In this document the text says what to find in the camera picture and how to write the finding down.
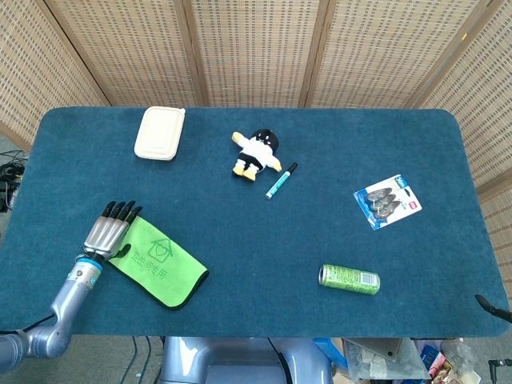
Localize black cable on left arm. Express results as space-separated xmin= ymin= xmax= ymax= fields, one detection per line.
xmin=0 ymin=314 xmax=55 ymax=337

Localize black cables on floor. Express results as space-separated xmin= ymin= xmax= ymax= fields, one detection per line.
xmin=0 ymin=150 xmax=29 ymax=213

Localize beige lidded food container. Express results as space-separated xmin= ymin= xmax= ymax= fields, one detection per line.
xmin=134 ymin=106 xmax=186 ymax=162

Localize green marker with black cap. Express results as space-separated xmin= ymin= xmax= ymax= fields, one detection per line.
xmin=265 ymin=161 xmax=299 ymax=200

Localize blue blister pack of clips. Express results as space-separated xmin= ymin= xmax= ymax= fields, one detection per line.
xmin=353 ymin=174 xmax=423 ymax=231

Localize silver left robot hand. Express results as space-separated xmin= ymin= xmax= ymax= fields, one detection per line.
xmin=82 ymin=200 xmax=144 ymax=261

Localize blue felt table cover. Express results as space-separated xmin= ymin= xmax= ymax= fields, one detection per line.
xmin=0 ymin=106 xmax=511 ymax=339

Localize clear plastic bag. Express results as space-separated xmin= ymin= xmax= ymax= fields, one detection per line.
xmin=346 ymin=343 xmax=427 ymax=381

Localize grey-blue robot torso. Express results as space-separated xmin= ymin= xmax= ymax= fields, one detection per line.
xmin=159 ymin=336 xmax=333 ymax=384

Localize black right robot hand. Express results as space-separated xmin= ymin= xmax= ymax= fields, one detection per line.
xmin=474 ymin=294 xmax=512 ymax=321

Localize grey and green cloth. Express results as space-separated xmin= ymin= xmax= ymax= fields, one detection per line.
xmin=107 ymin=215 xmax=210 ymax=311

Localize blue plastic crate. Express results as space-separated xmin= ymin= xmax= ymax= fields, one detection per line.
xmin=314 ymin=338 xmax=349 ymax=369

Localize black white plush penguin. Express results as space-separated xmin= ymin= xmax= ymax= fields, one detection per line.
xmin=230 ymin=128 xmax=283 ymax=183

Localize woven wooden folding screen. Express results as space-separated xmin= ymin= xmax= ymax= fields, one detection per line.
xmin=0 ymin=0 xmax=512 ymax=281

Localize green drink can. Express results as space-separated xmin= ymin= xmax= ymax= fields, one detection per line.
xmin=318 ymin=263 xmax=382 ymax=297

